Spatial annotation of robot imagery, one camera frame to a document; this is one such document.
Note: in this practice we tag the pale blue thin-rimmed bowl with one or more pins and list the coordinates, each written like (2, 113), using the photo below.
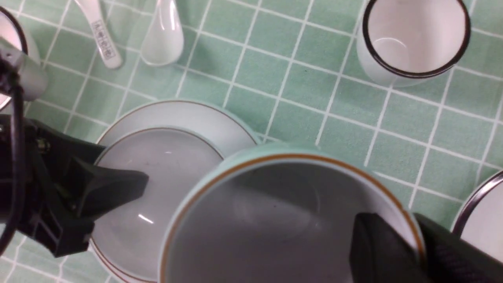
(128, 240)

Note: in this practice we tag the pale blue round plate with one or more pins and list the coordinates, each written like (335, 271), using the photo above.
(228, 133)

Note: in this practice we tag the black-rimmed white cup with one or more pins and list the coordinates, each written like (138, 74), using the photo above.
(406, 42)

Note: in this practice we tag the black-rimmed white bowl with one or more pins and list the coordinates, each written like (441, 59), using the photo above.
(10, 43)

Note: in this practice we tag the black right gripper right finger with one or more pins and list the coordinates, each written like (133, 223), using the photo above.
(449, 259)

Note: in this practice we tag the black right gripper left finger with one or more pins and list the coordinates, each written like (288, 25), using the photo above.
(379, 254)

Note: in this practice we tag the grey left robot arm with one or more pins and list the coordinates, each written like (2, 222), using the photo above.
(11, 86)

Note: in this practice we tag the plain pale blue spoon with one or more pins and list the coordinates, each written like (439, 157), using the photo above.
(164, 41)

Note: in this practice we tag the white spoon with printed handle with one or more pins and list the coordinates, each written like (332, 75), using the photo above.
(106, 47)

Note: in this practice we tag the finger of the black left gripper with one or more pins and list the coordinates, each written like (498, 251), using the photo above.
(93, 191)

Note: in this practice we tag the green checkered tablecloth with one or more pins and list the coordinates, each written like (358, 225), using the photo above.
(290, 70)

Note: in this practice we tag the black-rimmed cartoon plate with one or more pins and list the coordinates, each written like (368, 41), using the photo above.
(479, 221)

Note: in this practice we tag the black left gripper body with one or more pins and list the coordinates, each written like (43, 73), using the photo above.
(49, 212)

